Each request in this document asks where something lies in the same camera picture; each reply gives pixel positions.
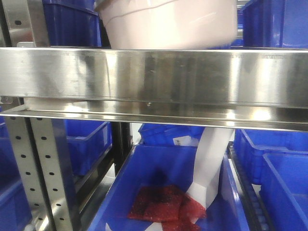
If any white plastic storage bin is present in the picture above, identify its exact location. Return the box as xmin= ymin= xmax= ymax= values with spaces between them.
xmin=95 ymin=0 xmax=237 ymax=50

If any blue bin rear centre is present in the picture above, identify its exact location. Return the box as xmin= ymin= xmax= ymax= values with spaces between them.
xmin=138 ymin=123 xmax=205 ymax=147

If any blue bin centre lower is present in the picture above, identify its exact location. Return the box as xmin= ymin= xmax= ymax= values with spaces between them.
xmin=89 ymin=145 xmax=249 ymax=231

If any blue bin lower left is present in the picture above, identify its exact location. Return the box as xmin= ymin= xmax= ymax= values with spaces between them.
xmin=64 ymin=120 xmax=112 ymax=176

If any blue bin rear right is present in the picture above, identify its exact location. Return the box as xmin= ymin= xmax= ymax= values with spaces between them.
xmin=233 ymin=129 xmax=308 ymax=185

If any stainless steel shelf beam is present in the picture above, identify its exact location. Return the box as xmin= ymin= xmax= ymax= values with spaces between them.
xmin=0 ymin=47 xmax=308 ymax=131

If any blue bin upper left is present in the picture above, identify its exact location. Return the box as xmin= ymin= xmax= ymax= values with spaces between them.
xmin=42 ymin=0 xmax=102 ymax=47

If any blue bin upper right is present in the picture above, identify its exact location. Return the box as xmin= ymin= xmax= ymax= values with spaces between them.
xmin=240 ymin=0 xmax=308 ymax=49

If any blue bin lower right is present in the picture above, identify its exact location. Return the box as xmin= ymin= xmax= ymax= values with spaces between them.
xmin=260 ymin=154 xmax=308 ymax=231

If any red mesh bag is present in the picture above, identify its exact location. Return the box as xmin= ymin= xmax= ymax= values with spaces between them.
xmin=127 ymin=185 xmax=206 ymax=231

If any perforated steel shelf post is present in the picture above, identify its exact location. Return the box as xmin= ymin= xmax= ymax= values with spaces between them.
xmin=0 ymin=0 xmax=82 ymax=231

